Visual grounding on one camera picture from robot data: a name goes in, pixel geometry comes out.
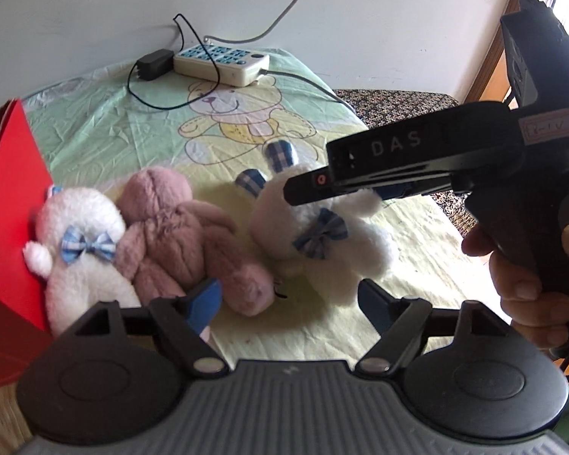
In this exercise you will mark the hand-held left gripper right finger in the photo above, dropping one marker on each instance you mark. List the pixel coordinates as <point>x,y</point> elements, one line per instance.
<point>375,307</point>

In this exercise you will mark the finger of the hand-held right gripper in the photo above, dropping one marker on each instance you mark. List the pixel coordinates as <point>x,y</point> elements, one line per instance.
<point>313,184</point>

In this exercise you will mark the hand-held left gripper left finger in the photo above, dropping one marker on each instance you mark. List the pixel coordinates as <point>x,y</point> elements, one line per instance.
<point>203,307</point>

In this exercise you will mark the white plush rabbit plaid ears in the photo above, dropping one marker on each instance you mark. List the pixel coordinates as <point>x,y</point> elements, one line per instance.
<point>284,227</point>

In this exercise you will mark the person's right hand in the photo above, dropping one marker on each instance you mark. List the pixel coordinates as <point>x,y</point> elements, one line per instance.
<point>521,298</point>

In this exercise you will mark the pink plush bear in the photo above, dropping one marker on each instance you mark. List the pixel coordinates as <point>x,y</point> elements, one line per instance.
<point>180,232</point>

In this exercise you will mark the dark floral cushion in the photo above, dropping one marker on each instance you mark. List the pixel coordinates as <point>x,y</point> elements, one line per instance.
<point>398,102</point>

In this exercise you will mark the white power strip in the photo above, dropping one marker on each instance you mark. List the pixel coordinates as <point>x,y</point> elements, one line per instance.
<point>220,64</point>

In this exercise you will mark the white plush toy blue bow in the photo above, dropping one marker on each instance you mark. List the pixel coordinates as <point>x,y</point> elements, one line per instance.
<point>78,218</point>

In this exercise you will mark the black power adapter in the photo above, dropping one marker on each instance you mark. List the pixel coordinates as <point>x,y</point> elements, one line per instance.
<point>154,64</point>

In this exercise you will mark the bear print tablecloth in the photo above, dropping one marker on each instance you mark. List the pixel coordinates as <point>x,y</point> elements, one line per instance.
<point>123,123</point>

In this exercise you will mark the red cardboard box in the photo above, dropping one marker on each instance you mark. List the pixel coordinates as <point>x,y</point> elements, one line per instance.
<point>9,189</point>

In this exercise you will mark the wooden window frame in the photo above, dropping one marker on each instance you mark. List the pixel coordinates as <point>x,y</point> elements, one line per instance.
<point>492,68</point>

